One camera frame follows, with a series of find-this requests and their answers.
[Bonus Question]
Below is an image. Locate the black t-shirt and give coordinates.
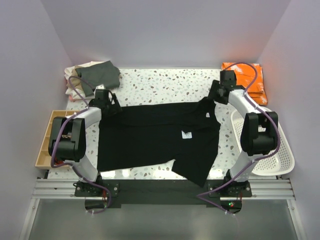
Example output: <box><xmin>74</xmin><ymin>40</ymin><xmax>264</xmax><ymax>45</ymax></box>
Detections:
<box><xmin>97</xmin><ymin>98</ymin><xmax>221</xmax><ymax>187</ymax></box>

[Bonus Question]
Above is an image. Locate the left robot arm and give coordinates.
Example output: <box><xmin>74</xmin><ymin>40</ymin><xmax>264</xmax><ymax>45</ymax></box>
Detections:
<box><xmin>48</xmin><ymin>89</ymin><xmax>122</xmax><ymax>196</ymax></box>

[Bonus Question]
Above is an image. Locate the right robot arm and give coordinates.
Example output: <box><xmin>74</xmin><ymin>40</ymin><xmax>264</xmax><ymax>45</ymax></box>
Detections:
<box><xmin>208</xmin><ymin>70</ymin><xmax>280</xmax><ymax>197</ymax></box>

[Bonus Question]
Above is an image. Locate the dark grey folded t-shirt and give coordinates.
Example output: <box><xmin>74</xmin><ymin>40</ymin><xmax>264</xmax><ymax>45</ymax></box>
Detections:
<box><xmin>75</xmin><ymin>61</ymin><xmax>120</xmax><ymax>97</ymax></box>

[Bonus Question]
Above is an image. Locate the beige folded t-shirt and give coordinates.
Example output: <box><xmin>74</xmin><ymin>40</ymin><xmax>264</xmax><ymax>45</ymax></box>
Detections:
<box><xmin>64</xmin><ymin>65</ymin><xmax>83</xmax><ymax>91</ymax></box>

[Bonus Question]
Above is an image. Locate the orange white folded t-shirt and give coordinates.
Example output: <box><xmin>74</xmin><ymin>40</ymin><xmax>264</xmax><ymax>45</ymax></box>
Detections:
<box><xmin>221</xmin><ymin>62</ymin><xmax>268</xmax><ymax>106</ymax></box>

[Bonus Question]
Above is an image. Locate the wooden compartment tray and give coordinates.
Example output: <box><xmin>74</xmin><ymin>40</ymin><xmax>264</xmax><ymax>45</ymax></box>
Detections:
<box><xmin>35</xmin><ymin>110</ymin><xmax>74</xmax><ymax>170</ymax></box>

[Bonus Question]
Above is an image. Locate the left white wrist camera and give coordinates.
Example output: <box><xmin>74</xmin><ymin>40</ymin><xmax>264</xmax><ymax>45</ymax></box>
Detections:
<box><xmin>95</xmin><ymin>84</ymin><xmax>106</xmax><ymax>90</ymax></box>

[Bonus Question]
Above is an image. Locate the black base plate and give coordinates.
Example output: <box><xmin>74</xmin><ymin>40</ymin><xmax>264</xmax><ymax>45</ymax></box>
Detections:
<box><xmin>73</xmin><ymin>179</ymin><xmax>253</xmax><ymax>213</ymax></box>

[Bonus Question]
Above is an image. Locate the aluminium rail frame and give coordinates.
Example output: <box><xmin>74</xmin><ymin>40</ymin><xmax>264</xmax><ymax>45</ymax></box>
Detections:
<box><xmin>30</xmin><ymin>178</ymin><xmax>307</xmax><ymax>240</ymax></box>

